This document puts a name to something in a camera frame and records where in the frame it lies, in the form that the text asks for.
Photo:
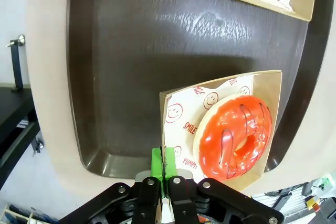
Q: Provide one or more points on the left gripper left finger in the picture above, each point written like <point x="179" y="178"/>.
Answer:
<point x="147" y="195"/>

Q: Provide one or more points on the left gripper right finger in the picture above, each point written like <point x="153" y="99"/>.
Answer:
<point x="181" y="195"/>

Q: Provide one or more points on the orange glazed donut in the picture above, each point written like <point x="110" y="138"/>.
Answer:
<point x="225" y="134"/>

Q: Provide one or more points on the dark brown plastic tray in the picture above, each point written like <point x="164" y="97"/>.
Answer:
<point x="157" y="64"/>

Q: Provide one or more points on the light wooden rack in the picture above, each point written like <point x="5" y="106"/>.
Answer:
<point x="23" y="214"/>

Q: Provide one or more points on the yellow red emergency stop button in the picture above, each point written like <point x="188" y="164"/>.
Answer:
<point x="314" y="204"/>

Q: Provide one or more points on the black post with silver knob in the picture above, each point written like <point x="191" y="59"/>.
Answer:
<point x="16" y="64"/>

